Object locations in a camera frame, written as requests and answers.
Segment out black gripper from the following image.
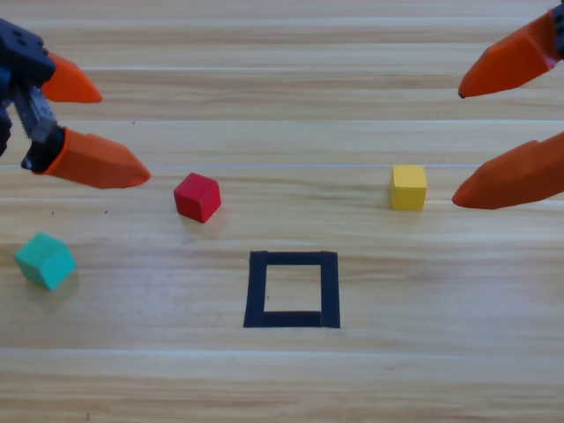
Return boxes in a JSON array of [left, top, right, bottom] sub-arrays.
[[0, 17, 152, 189], [457, 3, 564, 99]]

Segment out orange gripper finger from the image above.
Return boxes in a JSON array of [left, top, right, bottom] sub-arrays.
[[451, 130, 564, 211]]

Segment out yellow wooden cube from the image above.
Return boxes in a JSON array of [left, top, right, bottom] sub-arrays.
[[390, 165, 427, 211]]

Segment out red wooden cube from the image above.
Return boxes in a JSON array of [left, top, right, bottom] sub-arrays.
[[173, 172, 221, 224]]

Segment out green wooden cube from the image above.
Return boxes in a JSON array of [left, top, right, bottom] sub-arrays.
[[13, 232, 78, 291]]

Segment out black tape square outline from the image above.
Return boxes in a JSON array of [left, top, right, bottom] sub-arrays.
[[242, 250, 341, 330]]

